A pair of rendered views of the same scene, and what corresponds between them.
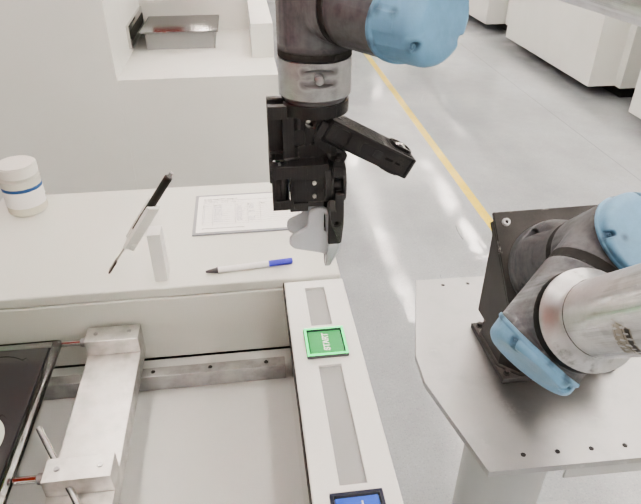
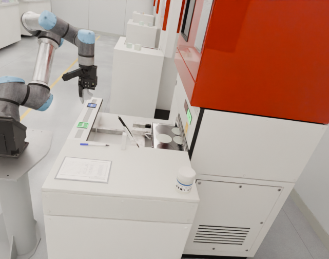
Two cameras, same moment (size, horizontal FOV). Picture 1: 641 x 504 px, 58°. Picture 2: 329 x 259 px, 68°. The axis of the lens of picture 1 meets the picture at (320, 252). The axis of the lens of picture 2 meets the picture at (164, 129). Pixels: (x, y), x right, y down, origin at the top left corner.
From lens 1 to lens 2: 1.82 m
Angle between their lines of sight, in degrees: 118
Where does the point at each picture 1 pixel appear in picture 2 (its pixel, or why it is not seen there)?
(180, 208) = (115, 177)
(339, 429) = (88, 114)
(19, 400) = (156, 143)
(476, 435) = (48, 136)
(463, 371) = (36, 147)
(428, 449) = not seen: outside the picture
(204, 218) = (106, 168)
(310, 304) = (80, 135)
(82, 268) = (149, 155)
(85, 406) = (141, 144)
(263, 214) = (80, 165)
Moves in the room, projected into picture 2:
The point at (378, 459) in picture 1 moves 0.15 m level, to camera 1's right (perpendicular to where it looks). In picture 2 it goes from (84, 109) to (60, 105)
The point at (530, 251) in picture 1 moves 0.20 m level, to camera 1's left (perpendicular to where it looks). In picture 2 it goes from (16, 110) to (56, 117)
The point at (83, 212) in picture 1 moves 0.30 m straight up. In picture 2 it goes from (157, 182) to (170, 121)
